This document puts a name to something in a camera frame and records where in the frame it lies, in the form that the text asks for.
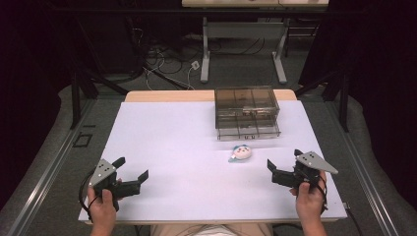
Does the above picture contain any person's left hand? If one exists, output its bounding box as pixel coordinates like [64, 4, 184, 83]
[86, 178, 123, 231]

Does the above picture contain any transparent brown drawer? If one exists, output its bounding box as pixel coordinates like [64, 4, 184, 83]
[215, 115, 282, 142]

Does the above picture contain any black metal stand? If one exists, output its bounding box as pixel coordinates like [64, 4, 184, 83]
[70, 67, 130, 130]
[294, 63, 350, 133]

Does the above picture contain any white metal table frame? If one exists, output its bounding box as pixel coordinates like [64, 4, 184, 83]
[200, 16, 290, 85]

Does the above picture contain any white floor cable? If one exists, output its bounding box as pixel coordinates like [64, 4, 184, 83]
[144, 63, 197, 91]

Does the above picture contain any person's beige clothing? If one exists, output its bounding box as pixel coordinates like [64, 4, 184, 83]
[149, 223, 275, 236]

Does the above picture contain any white table mat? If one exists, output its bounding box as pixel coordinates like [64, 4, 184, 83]
[78, 99, 348, 223]

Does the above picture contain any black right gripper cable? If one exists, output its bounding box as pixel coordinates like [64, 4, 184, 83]
[313, 175, 329, 215]

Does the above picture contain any aluminium floor rail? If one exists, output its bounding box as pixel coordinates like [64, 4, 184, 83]
[327, 101, 400, 236]
[6, 97, 96, 236]

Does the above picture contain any white and blue plush toy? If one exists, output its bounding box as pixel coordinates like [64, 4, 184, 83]
[227, 145, 253, 164]

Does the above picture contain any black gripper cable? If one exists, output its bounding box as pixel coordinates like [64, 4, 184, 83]
[313, 175, 329, 215]
[78, 170, 96, 221]

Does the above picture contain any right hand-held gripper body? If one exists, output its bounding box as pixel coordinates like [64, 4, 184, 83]
[293, 150, 339, 190]

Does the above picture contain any person's right hand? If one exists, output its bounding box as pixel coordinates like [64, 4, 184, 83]
[289, 170, 328, 227]

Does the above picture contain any transparent brown drawer box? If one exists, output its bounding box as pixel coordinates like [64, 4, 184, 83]
[214, 86, 281, 130]

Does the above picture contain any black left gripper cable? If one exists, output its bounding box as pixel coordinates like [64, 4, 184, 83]
[78, 170, 96, 221]

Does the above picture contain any black cable with plug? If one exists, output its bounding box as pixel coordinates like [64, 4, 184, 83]
[342, 202, 366, 236]

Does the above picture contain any tangle of black floor cables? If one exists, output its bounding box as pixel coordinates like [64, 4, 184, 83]
[131, 26, 205, 91]

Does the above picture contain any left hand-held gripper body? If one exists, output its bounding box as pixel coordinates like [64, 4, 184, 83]
[88, 158, 123, 211]

